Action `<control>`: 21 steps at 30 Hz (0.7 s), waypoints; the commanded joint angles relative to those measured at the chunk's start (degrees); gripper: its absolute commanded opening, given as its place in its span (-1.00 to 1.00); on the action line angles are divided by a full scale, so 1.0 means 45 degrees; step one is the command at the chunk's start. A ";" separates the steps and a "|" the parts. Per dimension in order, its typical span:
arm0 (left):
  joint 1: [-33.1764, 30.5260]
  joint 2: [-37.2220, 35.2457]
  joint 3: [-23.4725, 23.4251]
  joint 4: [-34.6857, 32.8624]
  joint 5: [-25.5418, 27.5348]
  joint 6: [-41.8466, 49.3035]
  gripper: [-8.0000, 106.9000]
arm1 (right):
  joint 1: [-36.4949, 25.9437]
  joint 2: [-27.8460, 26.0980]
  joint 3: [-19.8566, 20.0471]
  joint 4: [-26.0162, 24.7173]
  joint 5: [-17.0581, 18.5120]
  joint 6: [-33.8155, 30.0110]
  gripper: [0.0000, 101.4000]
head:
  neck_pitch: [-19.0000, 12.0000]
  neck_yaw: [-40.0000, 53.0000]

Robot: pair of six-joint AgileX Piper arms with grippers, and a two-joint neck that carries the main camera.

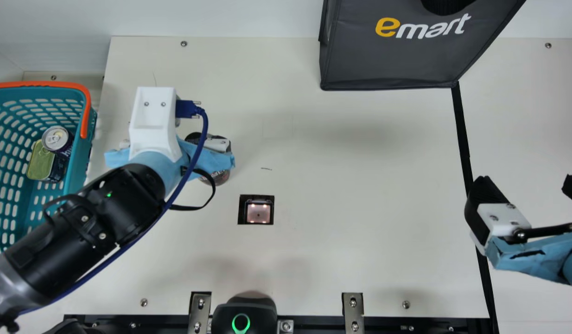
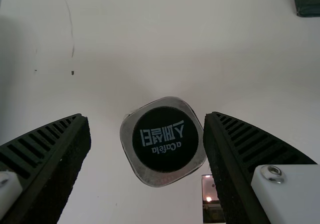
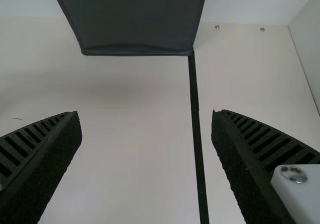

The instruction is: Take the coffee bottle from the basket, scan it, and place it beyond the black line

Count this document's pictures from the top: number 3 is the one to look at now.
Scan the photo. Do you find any dark grey bag with straps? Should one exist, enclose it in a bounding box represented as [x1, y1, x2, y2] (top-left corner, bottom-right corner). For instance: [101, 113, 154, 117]
[48, 0, 210, 57]

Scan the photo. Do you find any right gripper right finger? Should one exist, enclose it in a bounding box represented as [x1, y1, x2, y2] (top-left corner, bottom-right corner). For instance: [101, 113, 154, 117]
[210, 108, 320, 224]

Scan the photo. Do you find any black strip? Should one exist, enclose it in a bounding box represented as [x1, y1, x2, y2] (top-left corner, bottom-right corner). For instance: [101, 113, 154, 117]
[187, 49, 211, 224]

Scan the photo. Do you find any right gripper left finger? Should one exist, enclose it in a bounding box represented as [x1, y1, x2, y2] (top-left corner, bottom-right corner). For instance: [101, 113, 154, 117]
[0, 110, 84, 224]

